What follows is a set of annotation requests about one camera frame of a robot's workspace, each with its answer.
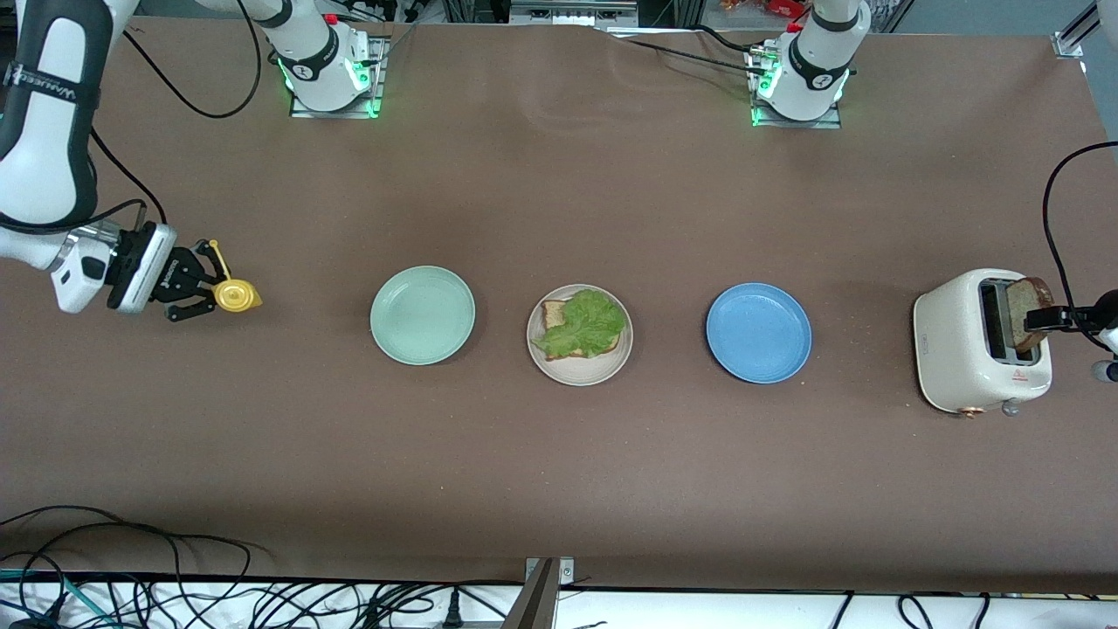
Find dark crust bread slice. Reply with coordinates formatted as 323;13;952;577
1006;277;1059;355

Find yellow squeeze mustard bottle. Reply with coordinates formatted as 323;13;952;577
206;239;264;314

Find light brown bread slice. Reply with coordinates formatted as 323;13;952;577
542;300;623;361

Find green lettuce leaf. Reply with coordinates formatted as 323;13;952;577
533;290;627;359

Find mint green round plate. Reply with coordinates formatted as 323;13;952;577
370;266;477;366

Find blue round plate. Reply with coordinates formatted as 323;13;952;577
706;282;813;384

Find beige round plate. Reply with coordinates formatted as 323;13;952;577
527;285;634;387

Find cream white toaster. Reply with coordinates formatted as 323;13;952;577
913;268;1054;417

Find red packaged items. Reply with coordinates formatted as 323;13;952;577
721;0;809;20

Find grey equipment box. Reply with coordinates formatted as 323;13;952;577
509;0;640;25

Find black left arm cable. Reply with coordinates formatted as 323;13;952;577
1044;142;1118;346

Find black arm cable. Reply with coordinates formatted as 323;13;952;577
87;0;263;232
1044;142;1118;346

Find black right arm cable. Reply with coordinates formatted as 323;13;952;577
87;0;263;232

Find long black looped cable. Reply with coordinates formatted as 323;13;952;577
0;505;263;604

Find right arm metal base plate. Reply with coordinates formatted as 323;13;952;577
288;35;390;119

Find aluminium frame corner bracket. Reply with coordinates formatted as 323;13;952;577
1052;0;1118;60

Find teal cable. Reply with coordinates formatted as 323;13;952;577
0;570;119;628

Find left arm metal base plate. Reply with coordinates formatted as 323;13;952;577
749;44;844;130

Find black base power cable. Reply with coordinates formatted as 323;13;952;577
598;24;774;81

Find metal table edge bracket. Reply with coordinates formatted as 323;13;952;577
502;556;576;629

